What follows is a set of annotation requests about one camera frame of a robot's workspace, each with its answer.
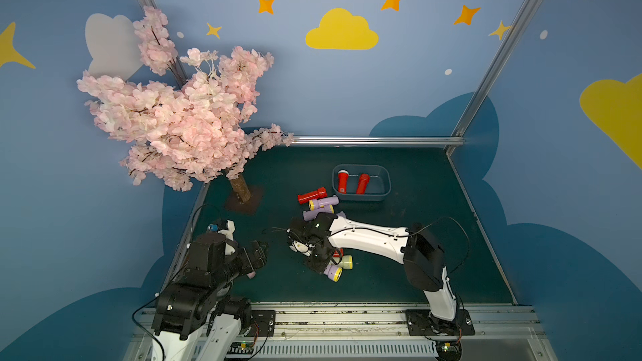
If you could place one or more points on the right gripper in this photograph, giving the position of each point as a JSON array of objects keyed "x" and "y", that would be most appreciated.
[{"x": 305, "y": 237}]

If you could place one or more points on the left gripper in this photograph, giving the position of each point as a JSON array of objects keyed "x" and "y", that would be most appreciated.
[{"x": 252, "y": 256}]

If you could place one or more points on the red flashlight white head top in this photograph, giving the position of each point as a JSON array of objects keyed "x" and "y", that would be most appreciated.
[{"x": 343, "y": 177}]

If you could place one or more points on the large red flashlight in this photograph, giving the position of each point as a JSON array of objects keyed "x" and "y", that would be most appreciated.
[{"x": 362, "y": 184}]

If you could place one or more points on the clear blue storage box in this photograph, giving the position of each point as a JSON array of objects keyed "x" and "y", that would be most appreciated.
[{"x": 379, "y": 185}]

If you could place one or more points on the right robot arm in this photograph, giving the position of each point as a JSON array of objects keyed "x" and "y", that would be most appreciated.
[{"x": 415, "y": 248}]

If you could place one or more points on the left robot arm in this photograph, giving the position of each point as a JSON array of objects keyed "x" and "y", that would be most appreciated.
[{"x": 198, "y": 301}]

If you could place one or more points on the purple flashlight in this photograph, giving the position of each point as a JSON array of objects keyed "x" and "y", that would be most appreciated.
[
  {"x": 312, "y": 214},
  {"x": 333, "y": 272},
  {"x": 323, "y": 203}
]

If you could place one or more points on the red flashlight upper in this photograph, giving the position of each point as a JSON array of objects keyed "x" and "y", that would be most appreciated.
[{"x": 317, "y": 194}]

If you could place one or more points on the purple flashlight bottom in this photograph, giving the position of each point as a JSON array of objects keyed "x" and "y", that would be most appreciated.
[{"x": 333, "y": 272}]

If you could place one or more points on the cream yellow flashlight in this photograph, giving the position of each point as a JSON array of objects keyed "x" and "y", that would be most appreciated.
[{"x": 345, "y": 262}]

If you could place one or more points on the pink cherry blossom tree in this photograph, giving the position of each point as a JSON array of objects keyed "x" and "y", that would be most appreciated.
[{"x": 191, "y": 133}]

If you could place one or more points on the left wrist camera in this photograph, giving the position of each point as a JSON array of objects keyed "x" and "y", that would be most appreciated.
[{"x": 224, "y": 227}]

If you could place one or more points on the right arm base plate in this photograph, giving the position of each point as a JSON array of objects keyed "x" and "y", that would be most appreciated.
[{"x": 421, "y": 322}]

